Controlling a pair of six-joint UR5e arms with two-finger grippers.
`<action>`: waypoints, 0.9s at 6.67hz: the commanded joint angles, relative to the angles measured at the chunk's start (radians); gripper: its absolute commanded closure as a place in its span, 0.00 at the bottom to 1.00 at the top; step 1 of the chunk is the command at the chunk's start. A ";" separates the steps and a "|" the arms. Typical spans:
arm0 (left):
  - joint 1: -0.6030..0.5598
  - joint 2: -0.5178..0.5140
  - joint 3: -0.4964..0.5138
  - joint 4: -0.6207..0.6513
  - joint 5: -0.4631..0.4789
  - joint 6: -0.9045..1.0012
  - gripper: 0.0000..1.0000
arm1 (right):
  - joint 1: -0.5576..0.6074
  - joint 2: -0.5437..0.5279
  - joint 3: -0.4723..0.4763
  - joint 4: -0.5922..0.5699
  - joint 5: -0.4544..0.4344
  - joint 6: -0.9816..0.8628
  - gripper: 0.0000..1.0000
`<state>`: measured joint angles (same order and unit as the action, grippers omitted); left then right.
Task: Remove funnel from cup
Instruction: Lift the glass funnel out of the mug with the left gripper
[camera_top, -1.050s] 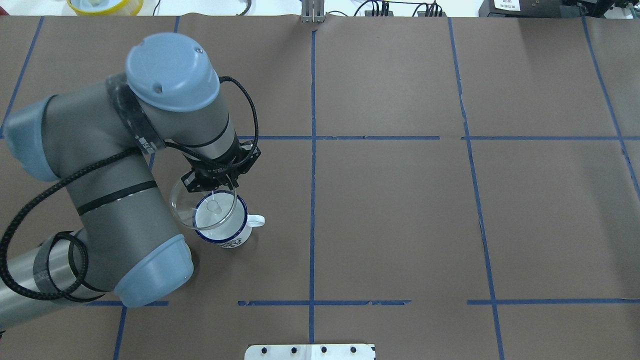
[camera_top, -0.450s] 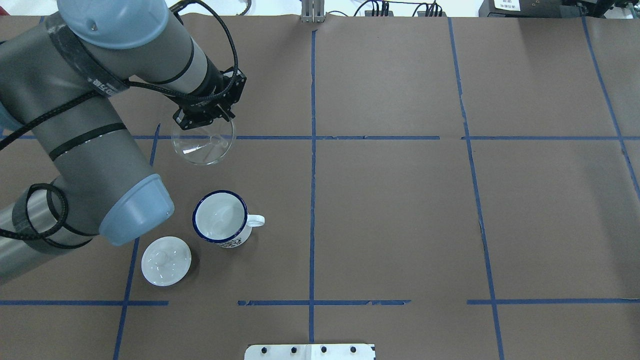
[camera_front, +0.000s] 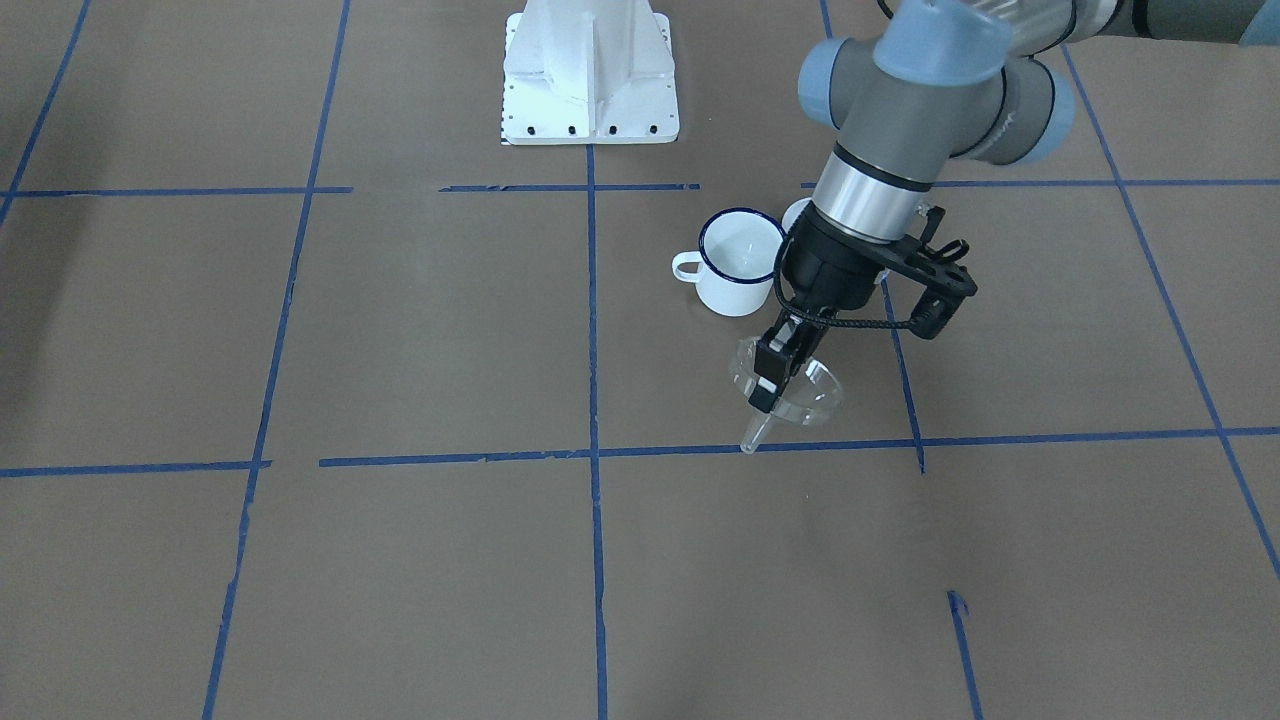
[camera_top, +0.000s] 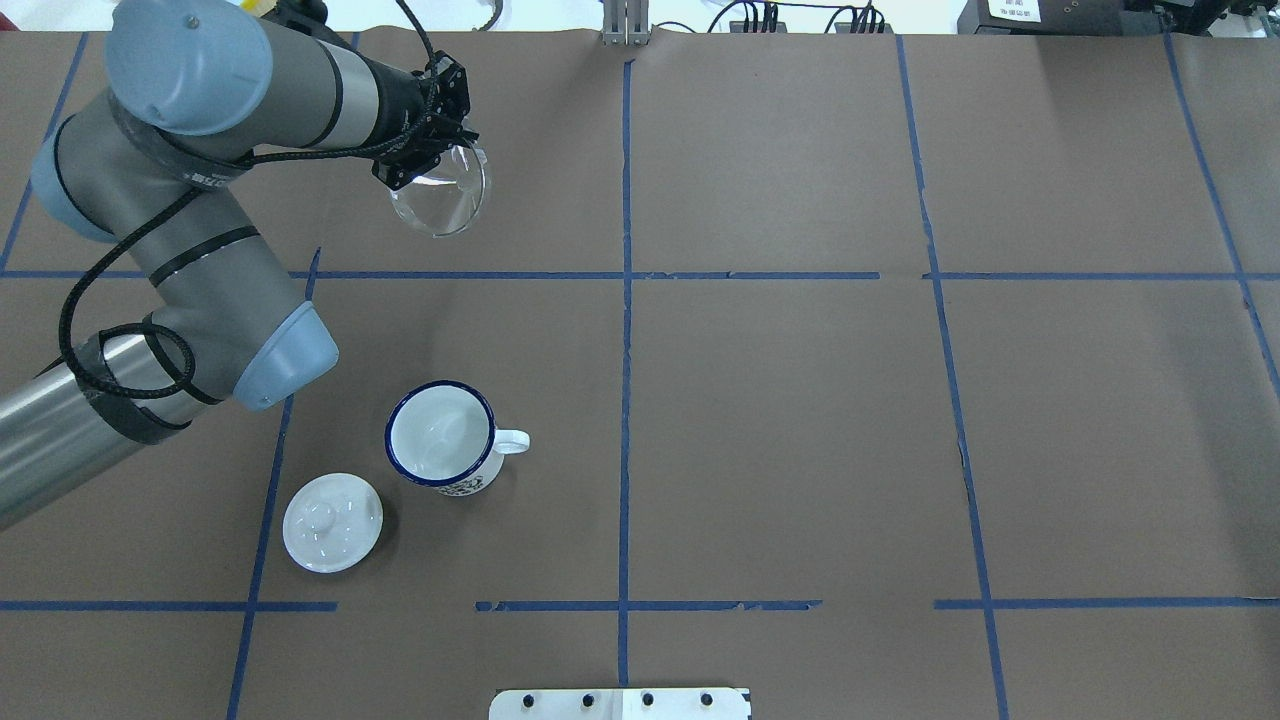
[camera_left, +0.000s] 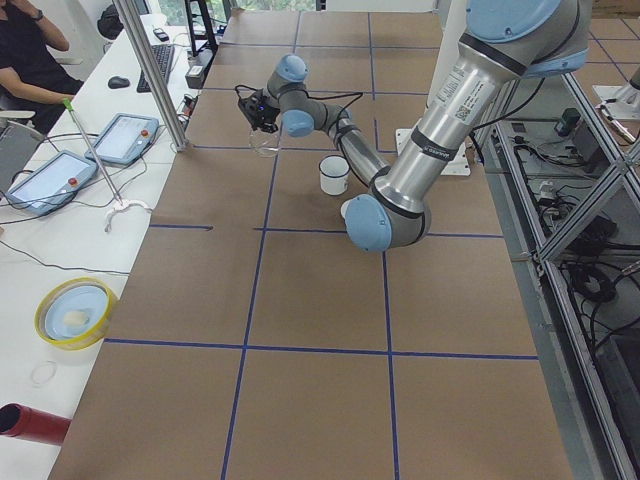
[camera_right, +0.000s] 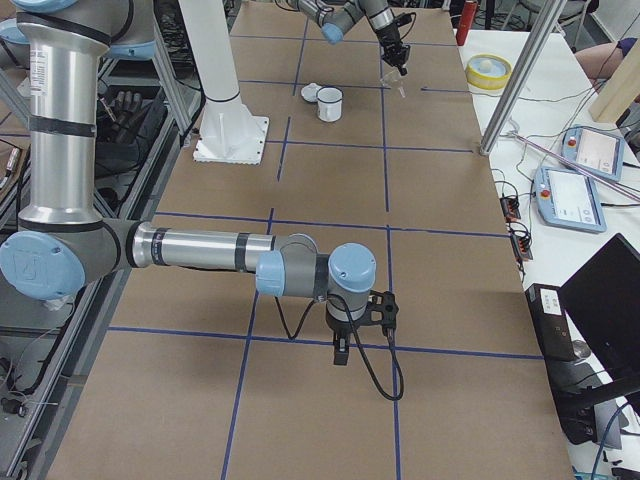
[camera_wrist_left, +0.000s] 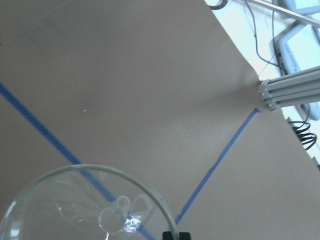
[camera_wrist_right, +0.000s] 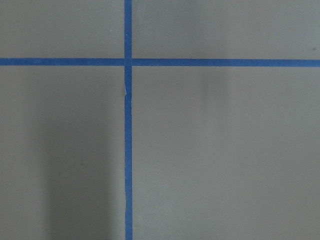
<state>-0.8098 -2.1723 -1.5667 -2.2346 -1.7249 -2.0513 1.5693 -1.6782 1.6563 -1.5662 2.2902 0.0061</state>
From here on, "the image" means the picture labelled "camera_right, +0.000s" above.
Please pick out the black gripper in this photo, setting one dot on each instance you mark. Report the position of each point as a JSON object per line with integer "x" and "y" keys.
{"x": 341, "y": 330}
{"x": 389, "y": 38}

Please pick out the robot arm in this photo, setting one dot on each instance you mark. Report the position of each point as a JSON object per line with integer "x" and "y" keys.
{"x": 335, "y": 23}
{"x": 63, "y": 243}

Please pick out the white enamel mug blue rim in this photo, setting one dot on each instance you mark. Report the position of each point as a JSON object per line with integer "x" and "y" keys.
{"x": 329, "y": 104}

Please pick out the yellow rimmed bowl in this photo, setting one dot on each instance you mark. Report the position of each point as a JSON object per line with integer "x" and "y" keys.
{"x": 488, "y": 72}

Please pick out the red cylinder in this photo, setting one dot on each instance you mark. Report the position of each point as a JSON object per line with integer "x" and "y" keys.
{"x": 466, "y": 20}

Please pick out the white round lid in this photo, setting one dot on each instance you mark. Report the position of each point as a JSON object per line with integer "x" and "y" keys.
{"x": 309, "y": 92}

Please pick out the teach pendant near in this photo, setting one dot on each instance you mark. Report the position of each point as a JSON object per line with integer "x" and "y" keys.
{"x": 566, "y": 199}

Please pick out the teach pendant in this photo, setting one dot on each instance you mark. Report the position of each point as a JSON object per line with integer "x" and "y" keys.
{"x": 566, "y": 199}
{"x": 596, "y": 150}

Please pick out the teach pendant far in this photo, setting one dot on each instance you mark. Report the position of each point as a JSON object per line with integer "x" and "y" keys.
{"x": 596, "y": 150}

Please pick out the black computer box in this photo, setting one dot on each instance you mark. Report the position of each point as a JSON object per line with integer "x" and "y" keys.
{"x": 584, "y": 404}

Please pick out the black monitor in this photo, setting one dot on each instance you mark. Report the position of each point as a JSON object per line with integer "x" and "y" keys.
{"x": 602, "y": 300}

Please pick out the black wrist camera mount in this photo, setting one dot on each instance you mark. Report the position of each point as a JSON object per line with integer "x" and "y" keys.
{"x": 403, "y": 19}

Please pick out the aluminium frame post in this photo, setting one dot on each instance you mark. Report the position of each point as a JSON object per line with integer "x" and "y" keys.
{"x": 537, "y": 38}

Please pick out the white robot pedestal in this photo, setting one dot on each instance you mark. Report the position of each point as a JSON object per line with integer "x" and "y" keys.
{"x": 228, "y": 131}

